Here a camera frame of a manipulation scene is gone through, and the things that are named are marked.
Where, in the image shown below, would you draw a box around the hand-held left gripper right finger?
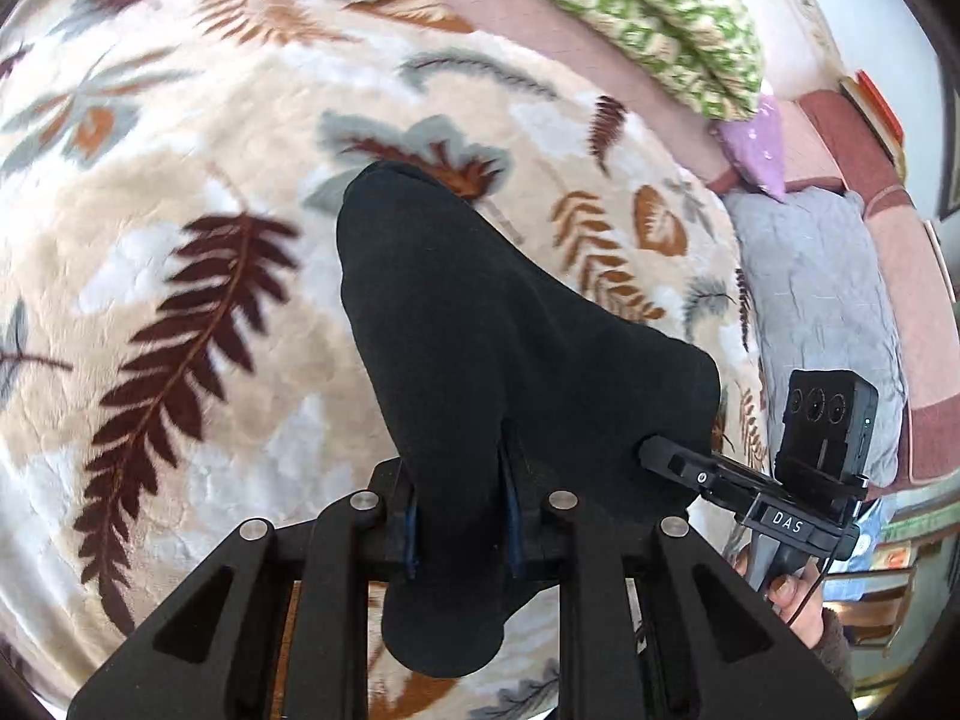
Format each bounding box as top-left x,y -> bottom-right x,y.
499,439 -> 857,720

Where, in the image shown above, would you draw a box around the wooden furniture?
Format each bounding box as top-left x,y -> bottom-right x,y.
821,499 -> 935,698

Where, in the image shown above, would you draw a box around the purple cloth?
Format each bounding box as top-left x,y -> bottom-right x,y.
716,94 -> 788,203

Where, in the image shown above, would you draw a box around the person's right forearm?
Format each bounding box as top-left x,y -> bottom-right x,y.
817,607 -> 857,695

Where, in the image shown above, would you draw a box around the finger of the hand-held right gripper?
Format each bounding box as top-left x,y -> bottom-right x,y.
639,436 -> 781,512

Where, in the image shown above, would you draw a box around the stack of books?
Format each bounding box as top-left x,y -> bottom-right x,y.
838,69 -> 910,173

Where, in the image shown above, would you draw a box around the green patterned quilt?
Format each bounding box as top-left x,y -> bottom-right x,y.
431,0 -> 766,122

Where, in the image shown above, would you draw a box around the grey pillow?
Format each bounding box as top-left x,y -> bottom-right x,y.
724,187 -> 910,488

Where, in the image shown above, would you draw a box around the pink bed sheet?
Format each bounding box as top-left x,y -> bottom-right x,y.
390,0 -> 947,492

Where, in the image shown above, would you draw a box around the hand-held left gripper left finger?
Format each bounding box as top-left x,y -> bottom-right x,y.
66,461 -> 418,720

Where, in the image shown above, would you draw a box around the black cable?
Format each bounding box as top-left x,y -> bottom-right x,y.
765,555 -> 833,627

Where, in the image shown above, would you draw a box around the person's right hand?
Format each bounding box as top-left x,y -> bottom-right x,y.
733,549 -> 826,650

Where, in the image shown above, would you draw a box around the leaf print plush blanket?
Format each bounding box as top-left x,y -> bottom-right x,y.
0,0 -> 773,720

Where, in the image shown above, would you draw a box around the black pants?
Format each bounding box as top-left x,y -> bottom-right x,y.
336,161 -> 722,680

